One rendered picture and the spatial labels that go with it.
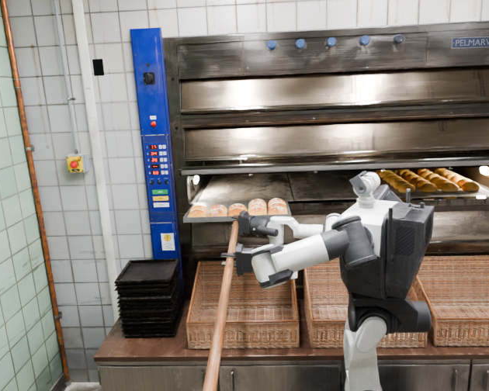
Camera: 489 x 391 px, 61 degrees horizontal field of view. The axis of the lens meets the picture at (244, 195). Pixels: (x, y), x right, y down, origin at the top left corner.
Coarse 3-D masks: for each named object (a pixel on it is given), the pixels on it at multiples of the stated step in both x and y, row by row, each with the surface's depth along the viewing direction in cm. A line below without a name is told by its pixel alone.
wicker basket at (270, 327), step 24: (216, 264) 246; (216, 288) 246; (240, 288) 245; (288, 288) 243; (192, 312) 219; (216, 312) 241; (240, 312) 239; (264, 312) 238; (288, 312) 238; (192, 336) 216; (240, 336) 216; (264, 336) 215; (288, 336) 204
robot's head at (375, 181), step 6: (366, 174) 148; (372, 174) 148; (372, 180) 145; (378, 180) 147; (372, 186) 141; (378, 186) 149; (372, 192) 147; (360, 198) 146; (366, 198) 145; (372, 198) 145
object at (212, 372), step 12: (228, 252) 166; (228, 264) 155; (228, 276) 145; (228, 288) 138; (216, 324) 117; (216, 336) 111; (216, 348) 106; (216, 360) 102; (216, 372) 98; (204, 384) 94; (216, 384) 95
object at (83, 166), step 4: (68, 156) 231; (72, 156) 231; (76, 156) 231; (80, 156) 230; (84, 156) 232; (68, 160) 231; (72, 160) 231; (76, 160) 231; (84, 160) 232; (68, 164) 232; (80, 164) 231; (84, 164) 232; (88, 164) 238; (68, 168) 232; (72, 168) 232; (76, 168) 232; (80, 168) 232; (84, 168) 232; (88, 168) 238; (68, 172) 233; (72, 172) 233; (76, 172) 233; (80, 172) 233; (84, 172) 233
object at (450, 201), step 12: (288, 204) 239; (300, 204) 238; (312, 204) 238; (324, 204) 238; (336, 204) 237; (348, 204) 237; (420, 204) 235; (432, 204) 235; (444, 204) 234; (456, 204) 234; (468, 204) 234; (480, 204) 233
